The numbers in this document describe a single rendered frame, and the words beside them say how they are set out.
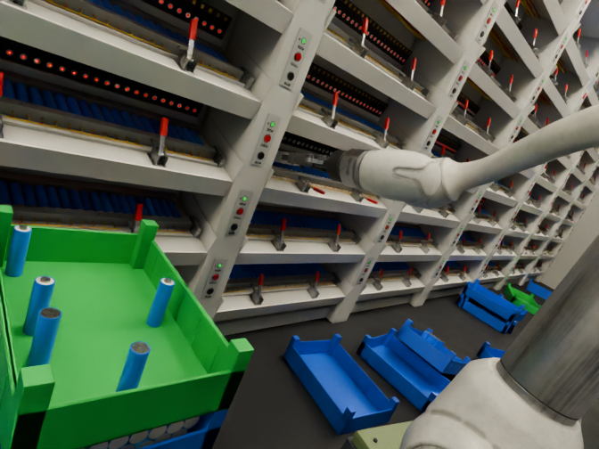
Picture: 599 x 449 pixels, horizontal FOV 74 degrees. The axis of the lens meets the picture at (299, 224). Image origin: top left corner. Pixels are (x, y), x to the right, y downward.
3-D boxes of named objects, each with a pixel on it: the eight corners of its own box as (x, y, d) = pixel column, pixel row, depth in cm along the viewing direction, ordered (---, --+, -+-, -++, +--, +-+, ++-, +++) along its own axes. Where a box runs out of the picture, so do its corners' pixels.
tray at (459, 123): (493, 157, 186) (515, 133, 180) (439, 126, 142) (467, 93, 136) (462, 133, 197) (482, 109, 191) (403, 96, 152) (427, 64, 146)
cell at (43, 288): (45, 335, 42) (57, 283, 40) (23, 337, 41) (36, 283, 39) (42, 324, 43) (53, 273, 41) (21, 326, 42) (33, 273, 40)
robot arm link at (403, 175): (351, 191, 85) (381, 199, 95) (417, 203, 75) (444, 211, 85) (363, 141, 84) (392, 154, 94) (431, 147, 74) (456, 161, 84)
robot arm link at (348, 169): (363, 146, 85) (340, 143, 89) (354, 188, 86) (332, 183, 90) (384, 153, 92) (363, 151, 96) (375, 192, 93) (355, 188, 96)
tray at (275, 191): (380, 217, 145) (397, 198, 141) (254, 200, 100) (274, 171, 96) (348, 183, 155) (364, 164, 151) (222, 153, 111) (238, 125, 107)
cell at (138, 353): (133, 355, 35) (115, 411, 37) (153, 353, 36) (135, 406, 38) (127, 342, 36) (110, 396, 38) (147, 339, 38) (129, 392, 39)
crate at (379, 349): (450, 398, 139) (461, 381, 137) (424, 415, 124) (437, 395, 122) (384, 344, 158) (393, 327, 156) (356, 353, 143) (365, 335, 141)
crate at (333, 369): (388, 422, 115) (400, 401, 112) (338, 436, 102) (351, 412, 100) (329, 352, 137) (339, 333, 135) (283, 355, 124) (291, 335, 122)
